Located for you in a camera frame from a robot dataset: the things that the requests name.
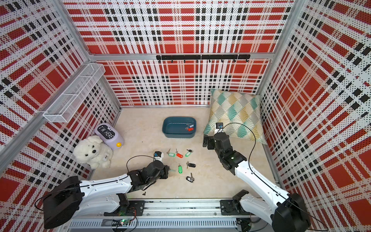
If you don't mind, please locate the black key with green tag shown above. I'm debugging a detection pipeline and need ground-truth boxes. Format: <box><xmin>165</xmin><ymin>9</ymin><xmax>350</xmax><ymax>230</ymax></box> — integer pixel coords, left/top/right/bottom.
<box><xmin>185</xmin><ymin>149</ymin><xmax>193</xmax><ymax>157</ymax></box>

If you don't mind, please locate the teal plastic storage box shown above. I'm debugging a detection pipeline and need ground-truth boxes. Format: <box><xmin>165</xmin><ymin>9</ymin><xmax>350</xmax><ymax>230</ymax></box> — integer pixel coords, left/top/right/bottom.
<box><xmin>162</xmin><ymin>116</ymin><xmax>197</xmax><ymax>138</ymax></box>

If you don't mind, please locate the key with long black tag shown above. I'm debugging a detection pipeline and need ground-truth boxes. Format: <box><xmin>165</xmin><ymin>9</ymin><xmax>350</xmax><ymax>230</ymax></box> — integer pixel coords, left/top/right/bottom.
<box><xmin>186</xmin><ymin>173</ymin><xmax>195</xmax><ymax>183</ymax></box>

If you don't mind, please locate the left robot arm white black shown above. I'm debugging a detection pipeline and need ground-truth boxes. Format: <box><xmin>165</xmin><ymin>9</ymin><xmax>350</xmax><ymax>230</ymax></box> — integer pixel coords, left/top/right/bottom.
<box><xmin>43</xmin><ymin>160</ymin><xmax>170</xmax><ymax>229</ymax></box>

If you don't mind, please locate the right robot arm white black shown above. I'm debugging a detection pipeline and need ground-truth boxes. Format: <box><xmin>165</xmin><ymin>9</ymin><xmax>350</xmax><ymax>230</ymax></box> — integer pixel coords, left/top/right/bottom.
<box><xmin>203</xmin><ymin>132</ymin><xmax>311</xmax><ymax>232</ymax></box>

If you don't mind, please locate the patterned green yellow pillow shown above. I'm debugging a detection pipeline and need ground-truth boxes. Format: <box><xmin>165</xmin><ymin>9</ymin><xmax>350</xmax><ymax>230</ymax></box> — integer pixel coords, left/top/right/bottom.
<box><xmin>203</xmin><ymin>89</ymin><xmax>267</xmax><ymax>145</ymax></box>

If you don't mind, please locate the purple clock with yellow knob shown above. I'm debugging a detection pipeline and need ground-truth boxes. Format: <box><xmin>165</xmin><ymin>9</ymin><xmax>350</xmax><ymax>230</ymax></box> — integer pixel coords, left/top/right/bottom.
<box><xmin>94</xmin><ymin>123</ymin><xmax>124</xmax><ymax>150</ymax></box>

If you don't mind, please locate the white plush bear toy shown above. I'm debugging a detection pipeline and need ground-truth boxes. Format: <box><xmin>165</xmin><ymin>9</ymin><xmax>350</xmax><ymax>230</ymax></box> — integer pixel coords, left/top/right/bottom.
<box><xmin>73</xmin><ymin>135</ymin><xmax>113</xmax><ymax>170</ymax></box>

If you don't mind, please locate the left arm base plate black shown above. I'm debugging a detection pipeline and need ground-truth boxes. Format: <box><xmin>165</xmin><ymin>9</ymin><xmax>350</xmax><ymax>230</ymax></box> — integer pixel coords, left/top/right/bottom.
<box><xmin>103</xmin><ymin>201</ymin><xmax>146</xmax><ymax>217</ymax></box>

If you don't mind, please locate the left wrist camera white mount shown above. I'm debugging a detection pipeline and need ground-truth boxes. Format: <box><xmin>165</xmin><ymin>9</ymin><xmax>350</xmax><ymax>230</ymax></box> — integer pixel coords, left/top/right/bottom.
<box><xmin>153</xmin><ymin>151</ymin><xmax>163</xmax><ymax>162</ymax></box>

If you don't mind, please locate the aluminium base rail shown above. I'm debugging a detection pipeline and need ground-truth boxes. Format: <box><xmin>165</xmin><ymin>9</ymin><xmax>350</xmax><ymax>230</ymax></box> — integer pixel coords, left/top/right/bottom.
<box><xmin>65</xmin><ymin>198</ymin><xmax>299</xmax><ymax>218</ymax></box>

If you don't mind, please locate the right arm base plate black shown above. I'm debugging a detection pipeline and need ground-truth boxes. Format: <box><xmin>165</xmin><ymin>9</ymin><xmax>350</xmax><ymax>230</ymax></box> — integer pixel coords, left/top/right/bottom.
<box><xmin>220</xmin><ymin>200</ymin><xmax>250</xmax><ymax>216</ymax></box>

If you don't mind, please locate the black wall hook rail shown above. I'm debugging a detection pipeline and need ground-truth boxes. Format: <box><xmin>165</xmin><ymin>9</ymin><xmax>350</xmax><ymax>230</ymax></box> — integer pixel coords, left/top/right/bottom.
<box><xmin>156</xmin><ymin>54</ymin><xmax>251</xmax><ymax>62</ymax></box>

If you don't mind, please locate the white wire mesh shelf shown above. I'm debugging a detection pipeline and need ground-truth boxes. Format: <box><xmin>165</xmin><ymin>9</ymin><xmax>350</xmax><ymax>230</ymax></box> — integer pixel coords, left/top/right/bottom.
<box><xmin>43</xmin><ymin>63</ymin><xmax>105</xmax><ymax>123</ymax></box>

